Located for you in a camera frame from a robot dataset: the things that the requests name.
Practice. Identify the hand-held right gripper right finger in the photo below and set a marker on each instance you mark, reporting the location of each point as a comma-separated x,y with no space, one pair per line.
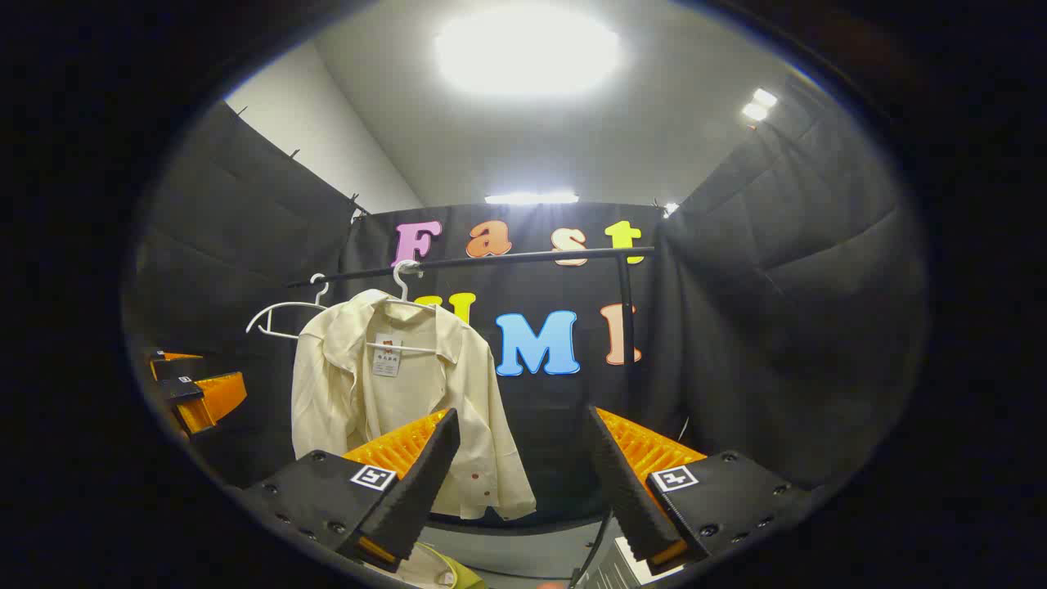
626,483

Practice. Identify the long strip ceiling light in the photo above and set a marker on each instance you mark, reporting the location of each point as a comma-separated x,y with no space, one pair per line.
532,198

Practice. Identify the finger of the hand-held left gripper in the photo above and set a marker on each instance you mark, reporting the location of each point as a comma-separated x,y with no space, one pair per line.
181,368
214,401

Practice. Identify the black metal clothes rack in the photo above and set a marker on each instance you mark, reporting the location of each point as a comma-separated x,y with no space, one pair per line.
627,327

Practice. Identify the white plastic clothes hanger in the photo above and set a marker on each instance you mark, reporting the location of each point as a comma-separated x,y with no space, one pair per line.
282,309
401,282

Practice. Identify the white ribbed laundry hamper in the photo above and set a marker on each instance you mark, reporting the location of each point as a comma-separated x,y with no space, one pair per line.
622,570

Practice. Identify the small square ceiling light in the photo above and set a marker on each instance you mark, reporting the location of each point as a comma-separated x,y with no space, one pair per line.
761,105

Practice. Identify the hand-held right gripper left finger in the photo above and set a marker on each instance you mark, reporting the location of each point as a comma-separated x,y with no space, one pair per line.
421,483

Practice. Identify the cream button shirt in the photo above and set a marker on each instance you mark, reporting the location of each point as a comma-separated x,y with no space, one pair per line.
343,401

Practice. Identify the white and green cloth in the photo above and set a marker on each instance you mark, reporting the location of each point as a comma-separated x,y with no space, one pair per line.
442,573

